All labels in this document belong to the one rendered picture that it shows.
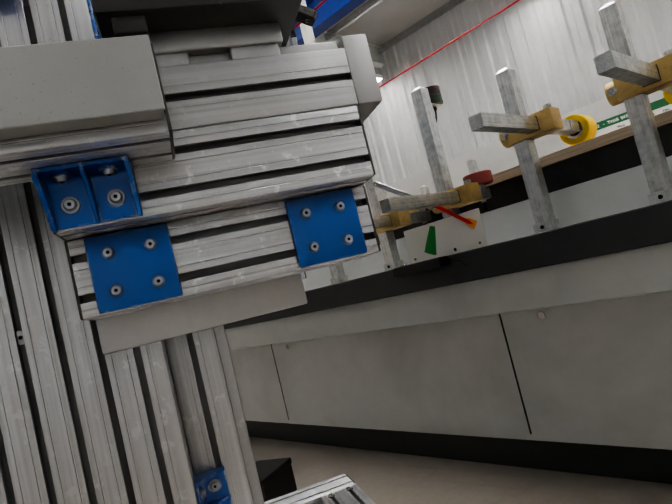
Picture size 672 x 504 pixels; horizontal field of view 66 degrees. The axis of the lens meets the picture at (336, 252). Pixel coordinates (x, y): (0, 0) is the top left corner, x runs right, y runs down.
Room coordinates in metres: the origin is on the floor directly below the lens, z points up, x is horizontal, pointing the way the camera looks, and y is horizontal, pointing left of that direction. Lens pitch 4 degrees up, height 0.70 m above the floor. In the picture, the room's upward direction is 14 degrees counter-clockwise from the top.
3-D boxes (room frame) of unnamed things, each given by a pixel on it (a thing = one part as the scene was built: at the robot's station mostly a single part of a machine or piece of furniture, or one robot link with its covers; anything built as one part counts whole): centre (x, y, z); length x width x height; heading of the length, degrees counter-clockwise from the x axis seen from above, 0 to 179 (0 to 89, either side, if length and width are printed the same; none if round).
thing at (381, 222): (1.53, -0.16, 0.84); 0.43 x 0.03 x 0.04; 132
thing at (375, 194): (1.59, -0.16, 0.91); 0.03 x 0.03 x 0.48; 42
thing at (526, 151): (1.22, -0.50, 0.87); 0.03 x 0.03 x 0.48; 42
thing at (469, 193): (1.39, -0.35, 0.85); 0.13 x 0.06 x 0.05; 42
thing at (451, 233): (1.41, -0.29, 0.75); 0.26 x 0.01 x 0.10; 42
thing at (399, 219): (1.58, -0.18, 0.84); 0.13 x 0.06 x 0.05; 42
